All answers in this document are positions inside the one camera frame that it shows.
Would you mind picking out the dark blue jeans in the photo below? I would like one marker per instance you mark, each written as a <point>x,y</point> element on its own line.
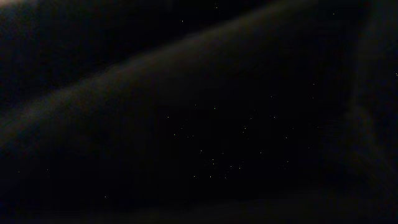
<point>198,111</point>

